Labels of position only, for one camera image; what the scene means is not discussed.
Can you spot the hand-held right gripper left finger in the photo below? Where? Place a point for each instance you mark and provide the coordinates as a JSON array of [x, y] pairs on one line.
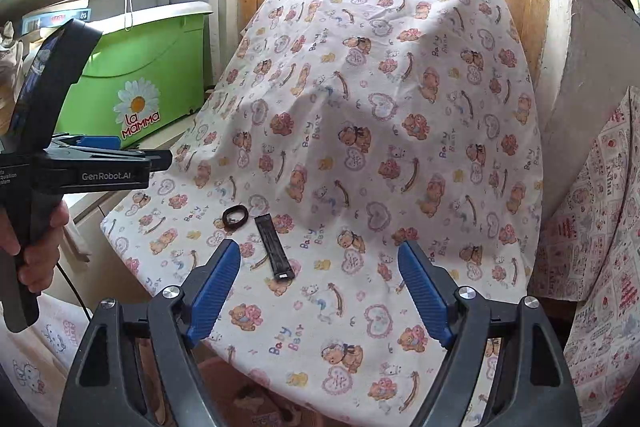
[[215, 292]]

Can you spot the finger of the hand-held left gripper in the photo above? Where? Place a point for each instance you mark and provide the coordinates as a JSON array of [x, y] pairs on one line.
[[100, 142], [140, 159]]

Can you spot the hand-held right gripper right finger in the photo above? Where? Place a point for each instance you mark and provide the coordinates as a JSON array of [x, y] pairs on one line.
[[425, 292]]

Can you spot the pink plastic basin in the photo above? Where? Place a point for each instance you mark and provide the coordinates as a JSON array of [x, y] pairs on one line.
[[225, 377]]

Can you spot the person's left hand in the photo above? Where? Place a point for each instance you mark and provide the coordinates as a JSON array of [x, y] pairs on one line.
[[47, 247]]

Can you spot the green plastic bin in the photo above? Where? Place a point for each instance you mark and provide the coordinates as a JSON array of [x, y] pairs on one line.
[[150, 57]]

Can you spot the beige bag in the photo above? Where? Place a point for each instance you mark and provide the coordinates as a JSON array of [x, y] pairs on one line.
[[10, 62]]

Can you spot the blue box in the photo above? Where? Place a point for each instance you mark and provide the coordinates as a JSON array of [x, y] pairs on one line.
[[55, 21]]

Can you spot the bear print cloth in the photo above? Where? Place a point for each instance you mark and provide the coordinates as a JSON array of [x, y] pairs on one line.
[[375, 132]]

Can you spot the strawberry print cloth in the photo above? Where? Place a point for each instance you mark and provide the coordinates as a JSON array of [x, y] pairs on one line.
[[595, 232]]

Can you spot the cat print cloth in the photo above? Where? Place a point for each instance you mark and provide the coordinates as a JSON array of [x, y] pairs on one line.
[[35, 367]]

